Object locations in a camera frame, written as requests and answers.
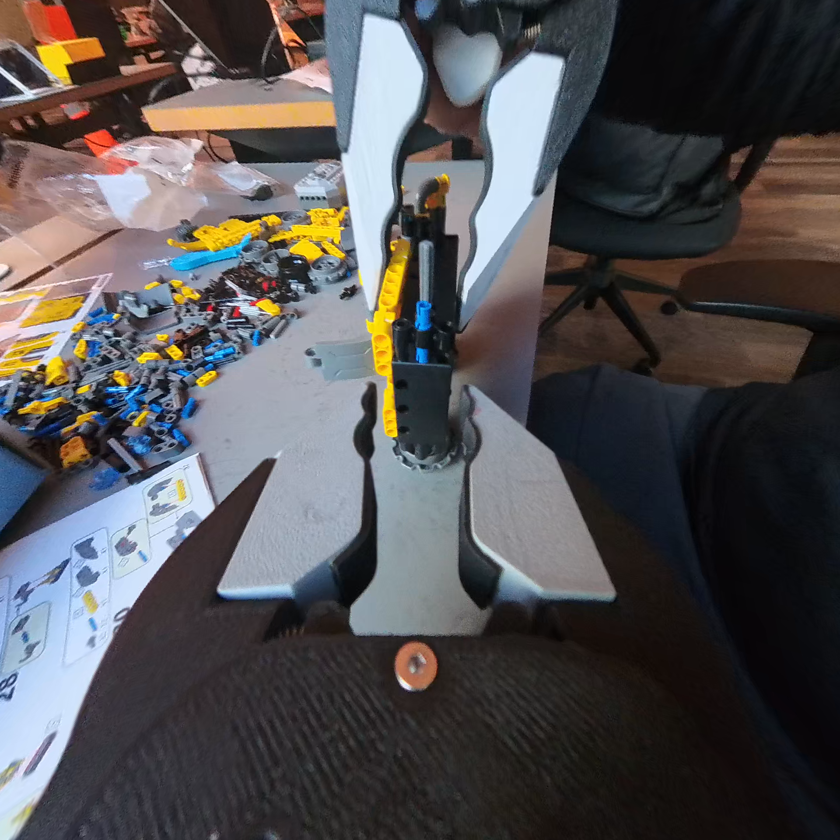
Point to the yellow sticker sheet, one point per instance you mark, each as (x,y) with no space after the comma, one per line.
(40,315)

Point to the black office chair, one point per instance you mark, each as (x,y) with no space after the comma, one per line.
(604,289)

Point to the blue toy box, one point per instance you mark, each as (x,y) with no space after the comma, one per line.
(13,486)

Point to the dark grey jacket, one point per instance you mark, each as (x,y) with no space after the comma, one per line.
(656,164)

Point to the clear plastic bags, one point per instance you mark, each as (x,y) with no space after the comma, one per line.
(92,177)

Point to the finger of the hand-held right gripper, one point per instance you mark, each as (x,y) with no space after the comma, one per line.
(519,171)
(374,118)

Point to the person's legs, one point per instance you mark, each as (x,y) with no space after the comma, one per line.
(709,525)

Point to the yellow toy brick vehicle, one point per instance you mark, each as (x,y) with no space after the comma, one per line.
(420,381)

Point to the grey battery box brick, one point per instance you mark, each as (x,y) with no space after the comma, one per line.
(322,184)

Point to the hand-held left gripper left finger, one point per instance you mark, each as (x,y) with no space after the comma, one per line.
(295,519)

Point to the light blue curved brick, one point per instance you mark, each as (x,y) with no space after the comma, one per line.
(217,256)

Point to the pile of loose toy bricks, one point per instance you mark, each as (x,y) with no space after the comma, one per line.
(145,368)

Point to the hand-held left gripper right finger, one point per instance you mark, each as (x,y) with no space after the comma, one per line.
(538,519)

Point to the building instruction booklet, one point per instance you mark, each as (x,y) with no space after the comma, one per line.
(79,591)

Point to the orange wooden table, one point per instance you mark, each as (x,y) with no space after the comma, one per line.
(236,112)

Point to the grey brick axle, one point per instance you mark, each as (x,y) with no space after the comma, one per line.
(425,282)

